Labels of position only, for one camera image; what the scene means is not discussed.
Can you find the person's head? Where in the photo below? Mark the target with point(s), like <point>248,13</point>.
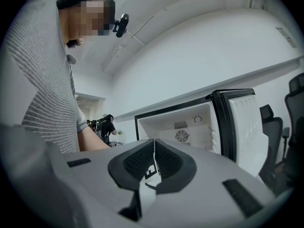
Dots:
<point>78,25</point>

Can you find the black mini fridge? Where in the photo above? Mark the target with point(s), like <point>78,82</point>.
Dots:
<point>166,113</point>

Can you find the black head-mounted camera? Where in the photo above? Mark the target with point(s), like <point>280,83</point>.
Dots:
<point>121,24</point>

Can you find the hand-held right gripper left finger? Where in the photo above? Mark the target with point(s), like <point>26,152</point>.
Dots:
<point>99,186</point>

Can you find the small green plant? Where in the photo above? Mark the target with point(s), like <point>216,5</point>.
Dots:
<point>120,132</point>

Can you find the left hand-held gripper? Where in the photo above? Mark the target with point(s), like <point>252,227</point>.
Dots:
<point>150,172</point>

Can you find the person's grey striped sweater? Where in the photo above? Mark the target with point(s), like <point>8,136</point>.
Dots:
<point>42,91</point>

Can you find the black mesh office chair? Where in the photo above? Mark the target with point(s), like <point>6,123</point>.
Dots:
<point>295,117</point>
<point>270,132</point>

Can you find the person's left forearm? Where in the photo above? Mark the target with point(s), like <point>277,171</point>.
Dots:
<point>92,141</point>

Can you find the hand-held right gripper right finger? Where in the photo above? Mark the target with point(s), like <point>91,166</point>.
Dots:
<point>202,198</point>

